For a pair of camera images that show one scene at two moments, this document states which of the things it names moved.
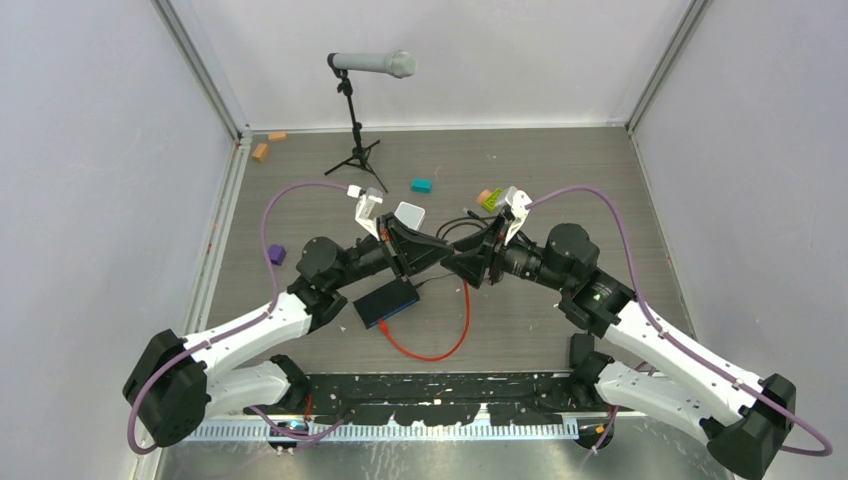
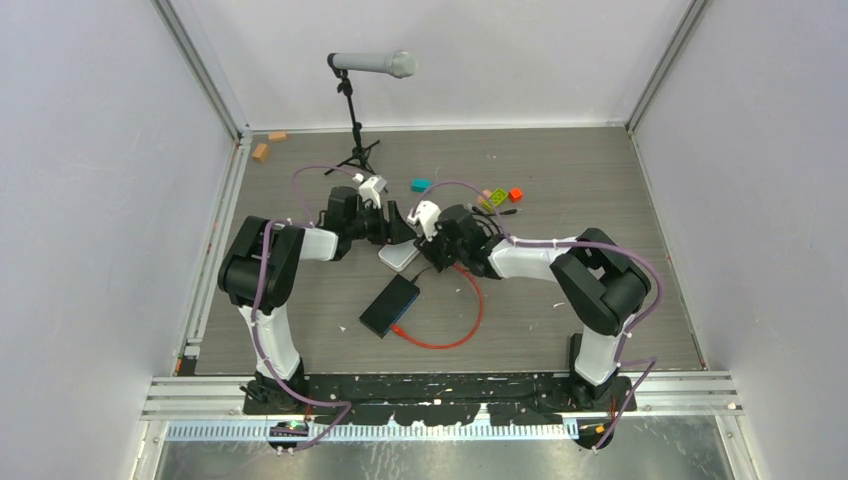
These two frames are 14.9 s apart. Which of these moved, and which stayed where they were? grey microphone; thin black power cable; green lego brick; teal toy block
Moved: thin black power cable
Stayed: grey microphone; green lego brick; teal toy block
